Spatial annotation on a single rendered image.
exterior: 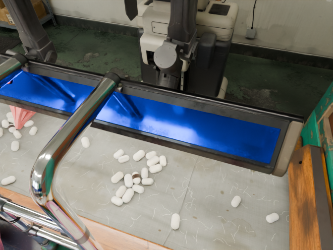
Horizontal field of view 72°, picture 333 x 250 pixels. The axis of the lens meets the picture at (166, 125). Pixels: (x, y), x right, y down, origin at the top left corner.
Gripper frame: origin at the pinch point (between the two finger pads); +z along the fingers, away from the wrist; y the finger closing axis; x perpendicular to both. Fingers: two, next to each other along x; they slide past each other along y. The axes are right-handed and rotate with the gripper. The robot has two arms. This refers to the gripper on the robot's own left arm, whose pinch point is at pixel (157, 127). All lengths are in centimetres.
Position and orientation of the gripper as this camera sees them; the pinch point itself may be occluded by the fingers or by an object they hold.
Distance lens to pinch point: 64.7
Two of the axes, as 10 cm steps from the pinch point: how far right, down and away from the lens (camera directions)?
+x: 2.2, 0.4, 9.7
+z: -2.3, 9.7, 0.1
